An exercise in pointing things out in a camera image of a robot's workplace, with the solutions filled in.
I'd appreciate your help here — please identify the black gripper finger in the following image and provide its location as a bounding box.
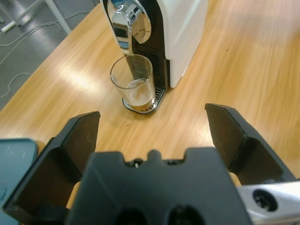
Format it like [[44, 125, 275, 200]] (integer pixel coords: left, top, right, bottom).
[[1, 111, 101, 225], [204, 103, 298, 186]]

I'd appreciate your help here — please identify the clear drinking glass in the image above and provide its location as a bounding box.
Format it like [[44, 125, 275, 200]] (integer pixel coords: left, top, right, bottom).
[[109, 55, 156, 112]]

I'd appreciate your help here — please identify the white capsule coffee machine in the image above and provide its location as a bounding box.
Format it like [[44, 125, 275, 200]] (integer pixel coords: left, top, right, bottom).
[[99, 0, 209, 115]]

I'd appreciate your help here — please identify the teal plastic serving tray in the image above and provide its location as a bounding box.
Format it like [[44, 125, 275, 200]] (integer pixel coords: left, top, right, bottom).
[[0, 138, 39, 225]]

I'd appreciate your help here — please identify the white power strip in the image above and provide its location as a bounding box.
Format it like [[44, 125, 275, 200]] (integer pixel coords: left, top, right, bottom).
[[1, 20, 15, 33]]

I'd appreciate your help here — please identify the white metal table frame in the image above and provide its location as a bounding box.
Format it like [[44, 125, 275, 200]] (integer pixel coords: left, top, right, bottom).
[[14, 0, 72, 35]]

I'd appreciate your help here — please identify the white floor cable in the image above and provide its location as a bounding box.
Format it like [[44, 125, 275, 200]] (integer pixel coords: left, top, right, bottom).
[[0, 9, 92, 99]]

